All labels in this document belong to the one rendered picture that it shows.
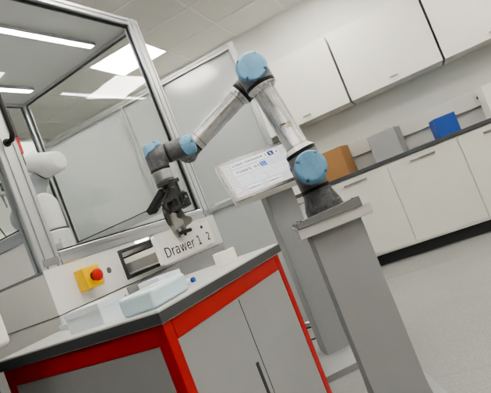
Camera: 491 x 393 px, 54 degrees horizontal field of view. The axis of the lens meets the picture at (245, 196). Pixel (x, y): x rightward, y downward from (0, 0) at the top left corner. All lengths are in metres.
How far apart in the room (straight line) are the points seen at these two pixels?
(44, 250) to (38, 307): 0.18
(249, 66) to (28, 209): 0.89
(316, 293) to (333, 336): 0.24
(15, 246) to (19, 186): 0.19
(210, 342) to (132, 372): 0.18
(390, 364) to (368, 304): 0.23
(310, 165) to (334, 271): 0.41
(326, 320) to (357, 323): 0.82
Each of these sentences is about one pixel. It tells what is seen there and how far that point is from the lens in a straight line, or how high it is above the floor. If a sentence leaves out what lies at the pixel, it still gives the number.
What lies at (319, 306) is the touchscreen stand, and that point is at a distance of 2.67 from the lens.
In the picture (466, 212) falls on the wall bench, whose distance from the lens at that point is 4.56.
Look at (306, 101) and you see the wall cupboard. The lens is 5.01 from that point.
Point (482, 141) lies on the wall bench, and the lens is 4.54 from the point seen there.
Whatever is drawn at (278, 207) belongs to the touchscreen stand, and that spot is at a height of 0.86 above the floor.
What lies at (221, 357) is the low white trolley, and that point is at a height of 0.59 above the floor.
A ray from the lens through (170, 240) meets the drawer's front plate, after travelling 1.79.
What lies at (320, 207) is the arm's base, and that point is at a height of 0.80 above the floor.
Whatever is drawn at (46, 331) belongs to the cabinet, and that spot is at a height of 0.77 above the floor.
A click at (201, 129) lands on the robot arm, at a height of 1.25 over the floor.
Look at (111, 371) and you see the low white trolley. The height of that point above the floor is 0.66.
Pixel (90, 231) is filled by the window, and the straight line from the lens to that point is 1.81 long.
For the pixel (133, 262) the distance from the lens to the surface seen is 1.83.
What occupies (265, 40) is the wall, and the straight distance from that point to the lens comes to 5.61.
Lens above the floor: 0.87
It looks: 2 degrees up
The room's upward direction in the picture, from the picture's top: 22 degrees counter-clockwise
